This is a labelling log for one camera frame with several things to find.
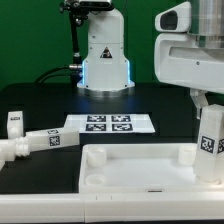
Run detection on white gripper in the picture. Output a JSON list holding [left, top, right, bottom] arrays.
[[154, 33, 224, 119]]

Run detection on white desk tabletop tray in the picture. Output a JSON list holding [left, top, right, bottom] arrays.
[[79, 143, 224, 194]]

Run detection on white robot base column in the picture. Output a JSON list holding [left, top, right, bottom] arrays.
[[77, 9, 135, 97]]

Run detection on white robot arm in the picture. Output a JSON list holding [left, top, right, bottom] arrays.
[[154, 0, 224, 110]]

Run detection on white marker sheet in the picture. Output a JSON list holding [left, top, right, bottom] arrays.
[[64, 114, 155, 133]]

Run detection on white front fence bar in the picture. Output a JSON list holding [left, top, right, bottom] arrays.
[[0, 192, 224, 223]]

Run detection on black cable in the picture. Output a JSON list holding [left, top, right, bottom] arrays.
[[34, 66, 83, 84]]

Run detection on white obstacle wall left piece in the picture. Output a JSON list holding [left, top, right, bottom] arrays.
[[0, 139, 16, 170]]

